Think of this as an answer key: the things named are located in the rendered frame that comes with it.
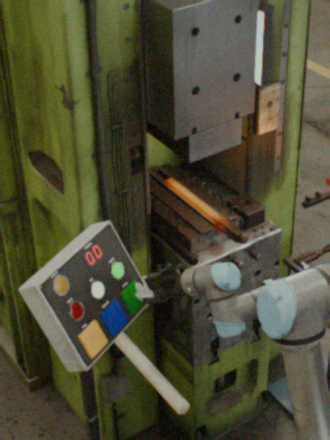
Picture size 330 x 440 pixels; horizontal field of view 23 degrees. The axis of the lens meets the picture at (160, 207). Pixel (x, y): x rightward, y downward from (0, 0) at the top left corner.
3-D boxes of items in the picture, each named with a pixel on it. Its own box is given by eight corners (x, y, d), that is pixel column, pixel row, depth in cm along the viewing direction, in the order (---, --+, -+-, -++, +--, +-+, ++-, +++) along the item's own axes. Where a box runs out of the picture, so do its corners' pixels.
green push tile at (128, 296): (146, 300, 237) (135, 279, 235) (133, 315, 232) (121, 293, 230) (142, 300, 239) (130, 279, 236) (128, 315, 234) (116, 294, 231)
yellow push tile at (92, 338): (108, 341, 224) (96, 319, 221) (92, 358, 218) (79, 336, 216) (104, 342, 225) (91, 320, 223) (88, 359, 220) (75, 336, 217)
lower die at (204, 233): (238, 234, 273) (239, 213, 268) (190, 255, 264) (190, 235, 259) (169, 180, 302) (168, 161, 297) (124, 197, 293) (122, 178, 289)
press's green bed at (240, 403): (268, 410, 327) (274, 324, 301) (193, 453, 311) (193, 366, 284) (190, 332, 366) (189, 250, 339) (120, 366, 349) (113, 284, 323)
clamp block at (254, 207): (266, 222, 278) (266, 206, 275) (247, 231, 275) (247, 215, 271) (245, 206, 287) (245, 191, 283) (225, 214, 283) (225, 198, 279)
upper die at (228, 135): (241, 143, 253) (242, 117, 247) (189, 163, 244) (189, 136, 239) (166, 95, 282) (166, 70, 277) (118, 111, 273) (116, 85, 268)
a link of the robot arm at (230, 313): (262, 326, 211) (251, 287, 211) (226, 341, 207) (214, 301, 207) (249, 324, 219) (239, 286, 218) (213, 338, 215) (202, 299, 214)
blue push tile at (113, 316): (129, 320, 231) (116, 298, 228) (114, 336, 225) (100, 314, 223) (124, 320, 232) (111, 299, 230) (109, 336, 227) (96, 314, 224)
